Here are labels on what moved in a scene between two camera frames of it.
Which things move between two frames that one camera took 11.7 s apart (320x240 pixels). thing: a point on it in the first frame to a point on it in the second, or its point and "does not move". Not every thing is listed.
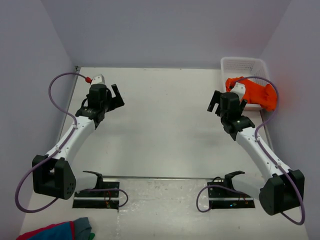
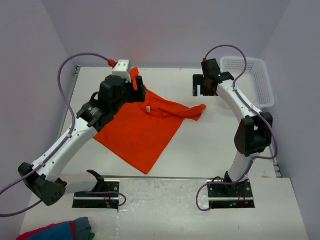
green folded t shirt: x=91 y=236 does not move
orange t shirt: x=265 y=96 to x=141 y=131
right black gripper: x=216 y=104 to x=204 y=80
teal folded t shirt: x=62 y=231 does not move
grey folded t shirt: x=82 y=229 does not move
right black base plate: x=223 y=197 does not move
